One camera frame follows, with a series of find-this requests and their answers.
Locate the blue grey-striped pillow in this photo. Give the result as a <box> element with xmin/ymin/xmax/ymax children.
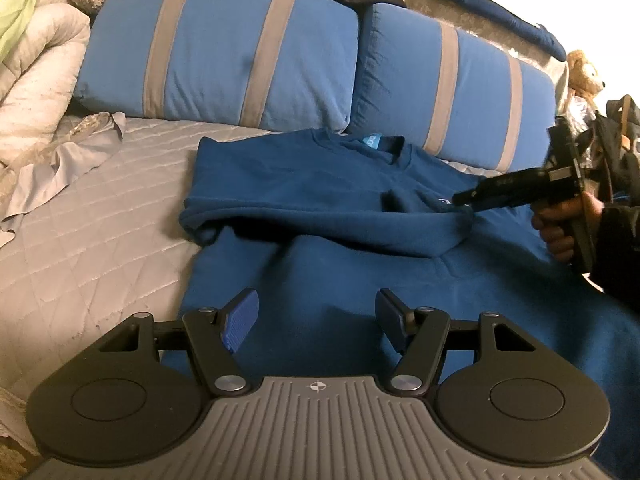
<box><xmin>72</xmin><ymin>0</ymin><xmax>362</xmax><ymax>134</ymax></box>
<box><xmin>347</xmin><ymin>2</ymin><xmax>558</xmax><ymax>174</ymax></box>

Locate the white quilted duvet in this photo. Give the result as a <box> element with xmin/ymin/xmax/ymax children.
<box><xmin>0</xmin><ymin>0</ymin><xmax>94</xmax><ymax>162</ymax></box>

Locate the black bag with brown strap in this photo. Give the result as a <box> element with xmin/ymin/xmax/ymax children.
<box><xmin>591</xmin><ymin>94</ymin><xmax>640</xmax><ymax>207</ymax></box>

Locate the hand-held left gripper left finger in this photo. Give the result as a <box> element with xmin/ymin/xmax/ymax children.
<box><xmin>96</xmin><ymin>287</ymin><xmax>261</xmax><ymax>397</ymax></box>

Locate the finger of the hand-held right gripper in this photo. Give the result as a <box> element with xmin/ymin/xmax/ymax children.
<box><xmin>452</xmin><ymin>167</ymin><xmax>549</xmax><ymax>213</ymax></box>

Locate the white fuzzy blanket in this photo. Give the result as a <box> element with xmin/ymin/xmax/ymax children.
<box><xmin>397</xmin><ymin>0</ymin><xmax>571</xmax><ymax>92</ymax></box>

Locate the person's right hand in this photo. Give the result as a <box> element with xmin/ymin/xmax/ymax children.
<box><xmin>531</xmin><ymin>192</ymin><xmax>608</xmax><ymax>264</ymax></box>

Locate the light green cloth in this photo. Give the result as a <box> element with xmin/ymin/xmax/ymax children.
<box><xmin>0</xmin><ymin>0</ymin><xmax>64</xmax><ymax>54</ymax></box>

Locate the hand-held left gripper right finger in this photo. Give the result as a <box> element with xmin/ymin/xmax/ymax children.
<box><xmin>375</xmin><ymin>288</ymin><xmax>540</xmax><ymax>397</ymax></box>

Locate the dark blue sweater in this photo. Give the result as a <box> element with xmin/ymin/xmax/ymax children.
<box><xmin>177</xmin><ymin>127</ymin><xmax>640</xmax><ymax>467</ymax></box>

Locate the grey loose cloth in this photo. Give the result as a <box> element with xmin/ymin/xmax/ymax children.
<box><xmin>0</xmin><ymin>110</ymin><xmax>129</xmax><ymax>249</ymax></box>

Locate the navy blue garment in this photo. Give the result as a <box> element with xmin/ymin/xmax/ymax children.
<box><xmin>397</xmin><ymin>0</ymin><xmax>569</xmax><ymax>61</ymax></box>

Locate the brown teddy bear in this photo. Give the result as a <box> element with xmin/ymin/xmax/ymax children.
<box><xmin>565</xmin><ymin>49</ymin><xmax>608</xmax><ymax>99</ymax></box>

